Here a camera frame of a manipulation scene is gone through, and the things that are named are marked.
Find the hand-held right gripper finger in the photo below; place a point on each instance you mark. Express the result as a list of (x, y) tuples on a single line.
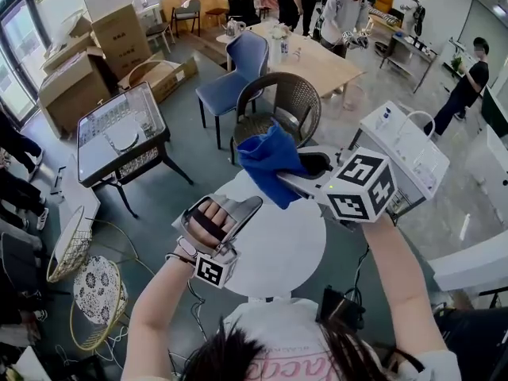
[(317, 163), (305, 187)]

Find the light wooden dining table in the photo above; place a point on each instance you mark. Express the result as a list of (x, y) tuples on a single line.
[(317, 70)]

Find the brown wicker chair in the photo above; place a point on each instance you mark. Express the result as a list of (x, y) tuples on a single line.
[(293, 97)]

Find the dark green board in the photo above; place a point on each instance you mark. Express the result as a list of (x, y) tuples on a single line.
[(496, 111)]

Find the clear water bottle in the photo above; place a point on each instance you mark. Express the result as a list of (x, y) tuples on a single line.
[(284, 47)]

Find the white shirt pink print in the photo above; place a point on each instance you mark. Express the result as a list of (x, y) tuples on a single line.
[(285, 320)]

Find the white hoop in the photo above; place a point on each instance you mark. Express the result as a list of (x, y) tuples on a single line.
[(152, 61)]

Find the yellow armchair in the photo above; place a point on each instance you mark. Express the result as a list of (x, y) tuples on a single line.
[(384, 1)]

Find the large open cardboard box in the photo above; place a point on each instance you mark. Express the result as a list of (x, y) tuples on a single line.
[(71, 89)]

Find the blue upholstered chair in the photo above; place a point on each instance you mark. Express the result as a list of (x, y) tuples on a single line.
[(246, 54)]

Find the white chair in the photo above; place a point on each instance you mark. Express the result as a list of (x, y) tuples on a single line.
[(156, 30)]

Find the long flat cardboard box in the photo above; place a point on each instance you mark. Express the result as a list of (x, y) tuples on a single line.
[(174, 79)]

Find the white flower vase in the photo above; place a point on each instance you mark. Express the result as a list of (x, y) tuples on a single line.
[(278, 38)]

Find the black pouch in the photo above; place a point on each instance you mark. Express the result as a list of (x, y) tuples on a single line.
[(333, 308)]

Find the white side table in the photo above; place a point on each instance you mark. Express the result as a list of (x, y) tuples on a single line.
[(31, 365)]

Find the white low cabinet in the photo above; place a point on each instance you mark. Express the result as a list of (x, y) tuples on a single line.
[(488, 169)]

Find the glass door black frame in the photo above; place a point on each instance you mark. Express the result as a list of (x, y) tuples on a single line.
[(20, 54)]

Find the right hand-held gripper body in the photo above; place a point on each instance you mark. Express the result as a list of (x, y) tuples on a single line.
[(361, 189)]

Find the black office chair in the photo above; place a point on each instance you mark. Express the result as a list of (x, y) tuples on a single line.
[(242, 0)]

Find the square glass top table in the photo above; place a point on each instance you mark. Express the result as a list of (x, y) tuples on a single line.
[(95, 157)]

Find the gray chair dark legs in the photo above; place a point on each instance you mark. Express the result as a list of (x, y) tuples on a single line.
[(187, 10)]

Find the silver kettle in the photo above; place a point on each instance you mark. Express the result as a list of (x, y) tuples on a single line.
[(235, 28)]

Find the person's right forearm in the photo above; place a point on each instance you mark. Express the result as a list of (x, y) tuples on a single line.
[(393, 276)]

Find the white flat panel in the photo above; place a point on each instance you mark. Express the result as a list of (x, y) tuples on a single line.
[(79, 197)]

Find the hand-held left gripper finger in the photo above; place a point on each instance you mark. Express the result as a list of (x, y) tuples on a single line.
[(248, 208)]

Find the white counter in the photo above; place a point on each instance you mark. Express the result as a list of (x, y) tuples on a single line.
[(472, 260)]

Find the clear glass cup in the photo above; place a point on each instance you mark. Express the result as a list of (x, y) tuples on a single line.
[(145, 123)]

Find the blue cloth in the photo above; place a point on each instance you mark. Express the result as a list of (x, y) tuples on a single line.
[(266, 157)]

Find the black machine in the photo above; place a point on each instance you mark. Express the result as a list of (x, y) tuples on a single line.
[(476, 343)]

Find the person's left hand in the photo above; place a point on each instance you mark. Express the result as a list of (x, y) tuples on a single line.
[(215, 209)]

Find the small bottle blue cap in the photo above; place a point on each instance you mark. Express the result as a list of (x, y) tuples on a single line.
[(385, 117)]

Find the round white dish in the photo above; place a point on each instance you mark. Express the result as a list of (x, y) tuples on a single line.
[(121, 137)]

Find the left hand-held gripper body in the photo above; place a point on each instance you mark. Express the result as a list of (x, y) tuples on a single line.
[(212, 270)]

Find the gray metal desk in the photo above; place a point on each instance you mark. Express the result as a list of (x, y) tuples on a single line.
[(412, 50)]

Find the tall cardboard box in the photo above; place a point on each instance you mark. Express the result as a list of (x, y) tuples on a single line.
[(121, 38)]

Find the round white table gold legs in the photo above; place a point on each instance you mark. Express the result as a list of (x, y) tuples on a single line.
[(278, 252)]

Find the green potted plant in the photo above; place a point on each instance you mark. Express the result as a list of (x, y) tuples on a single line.
[(457, 65)]

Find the person's left forearm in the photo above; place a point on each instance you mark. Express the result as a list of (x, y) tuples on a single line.
[(158, 304)]

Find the white arched faucet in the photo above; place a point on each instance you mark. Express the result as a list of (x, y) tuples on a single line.
[(416, 112)]

